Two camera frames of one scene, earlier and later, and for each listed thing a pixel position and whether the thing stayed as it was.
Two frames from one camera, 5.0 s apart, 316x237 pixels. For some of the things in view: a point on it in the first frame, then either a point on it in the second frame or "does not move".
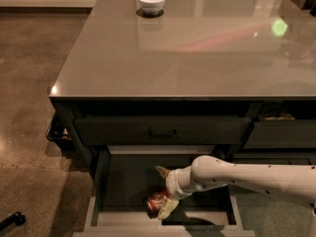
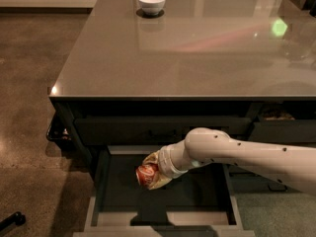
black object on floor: x=16 y=218 does not move
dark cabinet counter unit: x=158 y=76 does not move
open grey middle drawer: x=127 y=175 does not move
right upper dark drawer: x=282 y=134 does not move
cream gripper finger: x=167 y=207 to x=159 y=182
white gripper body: x=173 y=183 to x=165 y=164
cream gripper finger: x=164 y=172 to x=151 y=158
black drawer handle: x=162 y=135 does not move
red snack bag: x=153 y=202 to x=146 y=174
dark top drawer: x=159 y=130 does not move
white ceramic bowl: x=152 y=2 does not move
